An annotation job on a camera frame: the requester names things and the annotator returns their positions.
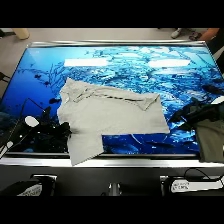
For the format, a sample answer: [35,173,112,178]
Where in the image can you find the grey polo shirt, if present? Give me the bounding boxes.
[56,77,171,167]

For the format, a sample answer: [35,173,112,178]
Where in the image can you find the olive green garment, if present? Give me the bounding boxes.
[194,119,224,165]

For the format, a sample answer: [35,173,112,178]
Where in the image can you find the person's legs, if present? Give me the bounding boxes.
[170,27,224,43]

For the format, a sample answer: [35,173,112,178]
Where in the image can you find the silver frame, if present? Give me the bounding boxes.
[0,39,224,197]

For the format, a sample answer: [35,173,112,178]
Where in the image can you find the black cable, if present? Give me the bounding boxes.
[184,167,224,183]

